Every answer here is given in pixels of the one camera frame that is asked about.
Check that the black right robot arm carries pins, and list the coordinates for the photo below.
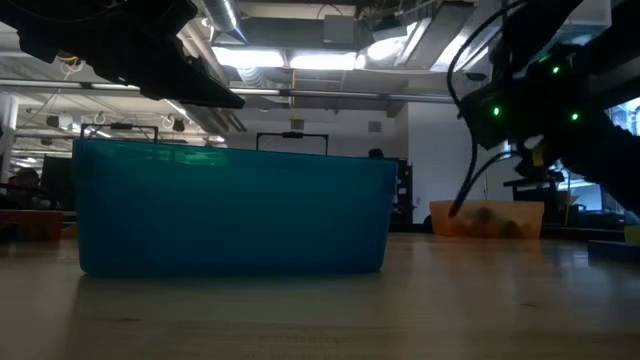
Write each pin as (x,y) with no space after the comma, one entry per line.
(600,150)

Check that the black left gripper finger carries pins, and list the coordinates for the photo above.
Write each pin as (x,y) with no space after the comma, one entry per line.
(185,85)

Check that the blue plank block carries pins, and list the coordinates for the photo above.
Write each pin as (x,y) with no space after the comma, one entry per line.
(615,250)

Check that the black aluminium table frame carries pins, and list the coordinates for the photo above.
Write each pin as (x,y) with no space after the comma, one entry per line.
(575,233)

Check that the person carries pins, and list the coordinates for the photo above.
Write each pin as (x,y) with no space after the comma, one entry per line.
(376,153)
(25,185)

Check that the black overhead camera frame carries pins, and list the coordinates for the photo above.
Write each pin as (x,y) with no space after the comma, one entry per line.
(292,135)
(120,126)

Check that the black cabinet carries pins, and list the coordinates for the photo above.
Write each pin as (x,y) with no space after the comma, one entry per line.
(402,195)

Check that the yellow block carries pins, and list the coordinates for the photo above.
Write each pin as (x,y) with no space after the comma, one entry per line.
(68,232)

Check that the orange plastic bin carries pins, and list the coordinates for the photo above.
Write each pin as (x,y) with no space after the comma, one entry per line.
(500,220)

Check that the teal plastic bin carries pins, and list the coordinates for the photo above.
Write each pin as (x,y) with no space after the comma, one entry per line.
(225,215)

